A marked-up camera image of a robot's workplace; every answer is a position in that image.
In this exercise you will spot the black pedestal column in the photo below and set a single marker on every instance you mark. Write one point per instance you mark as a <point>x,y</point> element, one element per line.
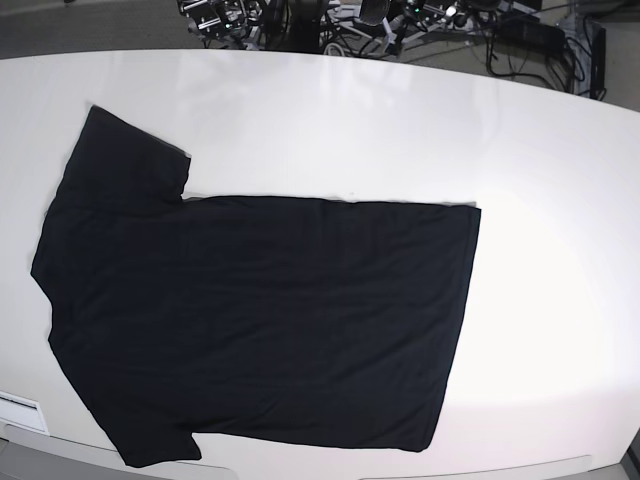
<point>298,26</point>

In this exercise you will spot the black T-shirt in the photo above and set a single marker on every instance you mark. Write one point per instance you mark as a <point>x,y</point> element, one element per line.
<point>296,320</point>

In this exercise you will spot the black equipment box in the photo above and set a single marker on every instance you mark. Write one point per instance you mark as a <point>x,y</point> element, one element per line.
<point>525,31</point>

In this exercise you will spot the white label plate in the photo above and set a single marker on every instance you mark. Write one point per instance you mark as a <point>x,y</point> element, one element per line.
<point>22,413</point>

